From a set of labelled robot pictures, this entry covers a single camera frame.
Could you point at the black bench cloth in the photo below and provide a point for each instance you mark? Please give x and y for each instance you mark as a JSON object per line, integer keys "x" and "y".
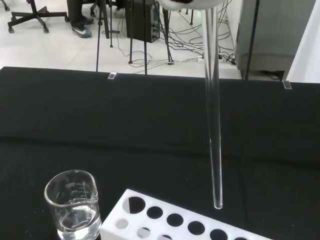
{"x": 125, "y": 120}

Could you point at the clear glass beaker with water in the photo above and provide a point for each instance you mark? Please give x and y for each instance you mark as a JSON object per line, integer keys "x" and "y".
{"x": 75, "y": 215}

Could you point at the white power strip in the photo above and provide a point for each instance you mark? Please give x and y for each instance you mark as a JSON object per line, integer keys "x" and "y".
{"x": 200, "y": 59}

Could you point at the black computer tower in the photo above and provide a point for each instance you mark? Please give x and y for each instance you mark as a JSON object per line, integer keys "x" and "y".
{"x": 142, "y": 22}

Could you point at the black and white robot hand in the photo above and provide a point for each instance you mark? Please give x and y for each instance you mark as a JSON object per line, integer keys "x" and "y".
{"x": 197, "y": 5}

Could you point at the grey metal cabinet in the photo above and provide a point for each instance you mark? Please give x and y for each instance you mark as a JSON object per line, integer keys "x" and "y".
{"x": 272, "y": 37}

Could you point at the black office chair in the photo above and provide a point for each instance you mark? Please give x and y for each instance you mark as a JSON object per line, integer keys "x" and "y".
{"x": 35, "y": 15}

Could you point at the person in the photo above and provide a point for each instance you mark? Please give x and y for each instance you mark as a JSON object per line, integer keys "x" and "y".
{"x": 77, "y": 17}

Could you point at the white board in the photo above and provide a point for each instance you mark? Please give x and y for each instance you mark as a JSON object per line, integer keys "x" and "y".
{"x": 308, "y": 50}

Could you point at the white test tube rack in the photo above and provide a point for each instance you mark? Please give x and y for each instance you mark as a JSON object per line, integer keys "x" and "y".
{"x": 160, "y": 225}

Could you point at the clear cloth clip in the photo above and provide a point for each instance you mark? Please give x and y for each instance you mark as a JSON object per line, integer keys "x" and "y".
{"x": 112, "y": 75}
{"x": 287, "y": 85}

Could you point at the black camera tripod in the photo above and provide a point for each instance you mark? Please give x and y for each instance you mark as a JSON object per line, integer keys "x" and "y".
{"x": 98, "y": 37}

